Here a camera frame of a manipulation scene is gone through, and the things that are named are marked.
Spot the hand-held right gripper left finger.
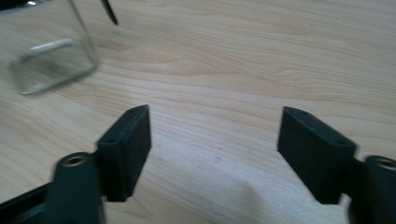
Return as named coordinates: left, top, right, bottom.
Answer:
left=53, top=104, right=152, bottom=224

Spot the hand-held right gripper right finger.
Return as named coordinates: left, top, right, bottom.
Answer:
left=276, top=105, right=396, bottom=224

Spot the clear square glass jar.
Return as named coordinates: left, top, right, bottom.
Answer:
left=0, top=0, right=100, bottom=96

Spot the thin black pointed stick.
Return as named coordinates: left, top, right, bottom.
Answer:
left=100, top=0, right=120, bottom=26

